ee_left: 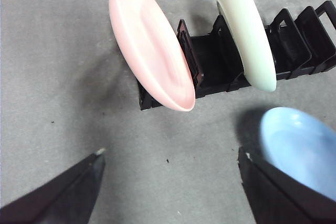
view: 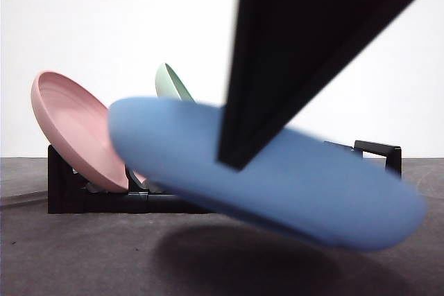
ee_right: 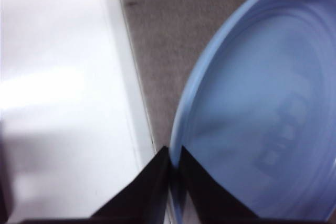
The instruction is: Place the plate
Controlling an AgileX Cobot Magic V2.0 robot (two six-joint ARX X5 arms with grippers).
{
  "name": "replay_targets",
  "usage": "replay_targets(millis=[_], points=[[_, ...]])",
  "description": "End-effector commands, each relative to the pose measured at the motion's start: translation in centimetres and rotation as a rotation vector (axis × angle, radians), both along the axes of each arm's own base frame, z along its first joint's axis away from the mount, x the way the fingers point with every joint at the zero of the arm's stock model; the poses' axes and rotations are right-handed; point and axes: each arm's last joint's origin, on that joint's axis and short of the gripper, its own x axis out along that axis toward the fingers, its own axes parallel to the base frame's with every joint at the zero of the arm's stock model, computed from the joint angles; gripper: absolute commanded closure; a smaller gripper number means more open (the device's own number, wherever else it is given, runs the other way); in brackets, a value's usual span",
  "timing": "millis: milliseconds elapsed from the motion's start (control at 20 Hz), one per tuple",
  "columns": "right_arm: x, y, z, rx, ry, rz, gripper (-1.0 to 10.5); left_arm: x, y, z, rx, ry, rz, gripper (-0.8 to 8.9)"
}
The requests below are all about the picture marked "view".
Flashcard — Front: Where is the green plate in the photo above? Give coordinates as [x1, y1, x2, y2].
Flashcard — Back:
[127, 62, 197, 190]

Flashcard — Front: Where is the blue plate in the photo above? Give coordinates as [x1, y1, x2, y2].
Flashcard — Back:
[109, 96, 427, 252]

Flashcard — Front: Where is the pink plate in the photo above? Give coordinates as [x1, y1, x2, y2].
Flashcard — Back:
[30, 70, 149, 193]

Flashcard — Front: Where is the black plate rack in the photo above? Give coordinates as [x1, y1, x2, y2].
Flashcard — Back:
[47, 139, 403, 214]

